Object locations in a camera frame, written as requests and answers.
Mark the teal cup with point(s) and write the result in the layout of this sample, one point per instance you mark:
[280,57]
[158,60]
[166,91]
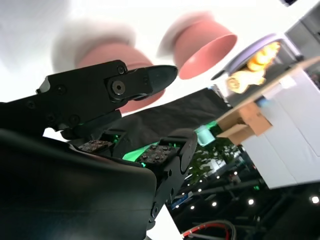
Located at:
[205,136]

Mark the brown cardboard box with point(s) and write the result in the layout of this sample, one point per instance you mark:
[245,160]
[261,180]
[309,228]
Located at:
[252,117]

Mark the orange yellow food item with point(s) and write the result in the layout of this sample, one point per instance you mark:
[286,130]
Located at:
[265,56]

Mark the green leafy plant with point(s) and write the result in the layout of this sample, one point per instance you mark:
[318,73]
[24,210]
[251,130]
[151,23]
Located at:
[200,162]

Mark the black backdrop curtain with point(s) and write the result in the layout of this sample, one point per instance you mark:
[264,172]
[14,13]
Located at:
[175,110]

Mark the white cabinet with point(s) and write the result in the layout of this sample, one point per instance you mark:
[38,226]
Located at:
[287,150]

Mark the pink bowl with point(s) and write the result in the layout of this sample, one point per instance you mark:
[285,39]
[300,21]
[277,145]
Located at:
[142,103]
[200,50]
[112,53]

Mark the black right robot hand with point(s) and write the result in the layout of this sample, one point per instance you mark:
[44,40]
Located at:
[75,187]

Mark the purple lidded container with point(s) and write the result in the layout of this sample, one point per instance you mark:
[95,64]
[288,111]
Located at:
[250,47]

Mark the pale yellow food item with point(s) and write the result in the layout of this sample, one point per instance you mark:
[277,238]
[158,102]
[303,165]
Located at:
[245,81]

